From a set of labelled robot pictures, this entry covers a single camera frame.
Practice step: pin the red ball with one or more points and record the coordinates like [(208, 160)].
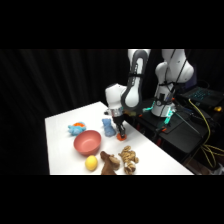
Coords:
[(121, 137)]

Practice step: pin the pink bowl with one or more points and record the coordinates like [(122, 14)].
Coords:
[(87, 142)]

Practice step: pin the black robot stand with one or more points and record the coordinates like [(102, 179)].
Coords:
[(180, 133)]

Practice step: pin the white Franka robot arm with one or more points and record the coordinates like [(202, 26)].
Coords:
[(133, 90)]

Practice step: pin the tan striped plush tiger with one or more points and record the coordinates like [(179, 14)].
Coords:
[(128, 159)]

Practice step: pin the brown plush dog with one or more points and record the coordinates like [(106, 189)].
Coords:
[(109, 163)]

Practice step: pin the black laptop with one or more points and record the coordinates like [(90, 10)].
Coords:
[(200, 95)]

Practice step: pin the yellow lemon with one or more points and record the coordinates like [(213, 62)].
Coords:
[(91, 163)]

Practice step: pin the small yellow object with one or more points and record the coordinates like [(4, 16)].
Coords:
[(218, 108)]

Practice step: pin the light blue orange plush toy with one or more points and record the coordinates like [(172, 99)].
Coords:
[(76, 128)]

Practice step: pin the black curtain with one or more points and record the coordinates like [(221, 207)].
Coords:
[(40, 83)]

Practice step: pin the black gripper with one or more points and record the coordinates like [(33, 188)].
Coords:
[(117, 117)]

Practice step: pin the blue plush bear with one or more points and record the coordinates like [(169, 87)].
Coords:
[(108, 127)]

